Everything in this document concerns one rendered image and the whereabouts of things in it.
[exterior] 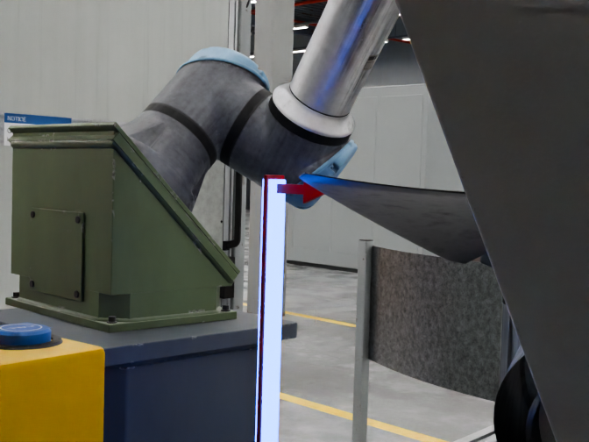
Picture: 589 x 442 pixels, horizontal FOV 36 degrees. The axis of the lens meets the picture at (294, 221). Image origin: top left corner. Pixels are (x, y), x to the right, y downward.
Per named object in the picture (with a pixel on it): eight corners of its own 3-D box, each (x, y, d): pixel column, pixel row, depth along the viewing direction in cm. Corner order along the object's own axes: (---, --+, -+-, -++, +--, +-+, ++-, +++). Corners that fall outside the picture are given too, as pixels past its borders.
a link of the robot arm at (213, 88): (144, 135, 128) (199, 72, 134) (223, 185, 126) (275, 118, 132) (143, 87, 117) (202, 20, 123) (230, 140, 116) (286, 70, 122)
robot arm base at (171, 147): (70, 149, 120) (116, 99, 124) (144, 227, 127) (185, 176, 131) (127, 142, 108) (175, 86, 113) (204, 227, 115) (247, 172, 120)
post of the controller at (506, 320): (516, 430, 122) (523, 283, 121) (496, 425, 124) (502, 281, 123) (526, 425, 125) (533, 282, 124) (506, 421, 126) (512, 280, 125)
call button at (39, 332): (12, 358, 60) (12, 331, 60) (-22, 349, 62) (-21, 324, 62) (62, 350, 63) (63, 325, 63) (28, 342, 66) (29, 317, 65)
